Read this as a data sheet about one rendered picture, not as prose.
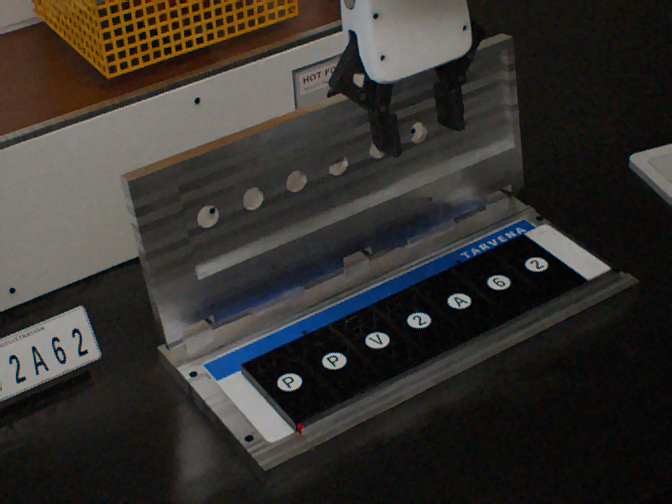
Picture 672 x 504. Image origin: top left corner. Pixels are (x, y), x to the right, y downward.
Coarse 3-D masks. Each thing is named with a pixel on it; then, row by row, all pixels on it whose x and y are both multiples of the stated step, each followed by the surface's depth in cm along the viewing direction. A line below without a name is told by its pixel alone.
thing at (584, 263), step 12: (540, 228) 133; (552, 228) 132; (540, 240) 131; (552, 240) 131; (564, 240) 131; (552, 252) 129; (564, 252) 129; (576, 252) 129; (576, 264) 127; (588, 264) 127; (600, 264) 127; (588, 276) 126
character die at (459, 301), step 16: (448, 272) 128; (416, 288) 126; (432, 288) 126; (448, 288) 125; (464, 288) 125; (432, 304) 123; (448, 304) 123; (464, 304) 123; (480, 304) 123; (464, 320) 122; (480, 320) 122; (496, 320) 121
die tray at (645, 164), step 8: (640, 152) 148; (648, 152) 147; (656, 152) 147; (664, 152) 147; (632, 160) 146; (640, 160) 146; (648, 160) 146; (656, 160) 146; (664, 160) 146; (632, 168) 146; (640, 168) 145; (648, 168) 145; (656, 168) 145; (664, 168) 145; (640, 176) 145; (648, 176) 143; (656, 176) 143; (664, 176) 143; (648, 184) 144; (656, 184) 142; (664, 184) 142; (664, 192) 141
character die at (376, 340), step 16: (336, 320) 122; (352, 320) 122; (368, 320) 122; (384, 320) 122; (352, 336) 121; (368, 336) 120; (384, 336) 120; (400, 336) 120; (368, 352) 119; (384, 352) 118; (400, 352) 119; (416, 352) 118; (384, 368) 117; (400, 368) 116
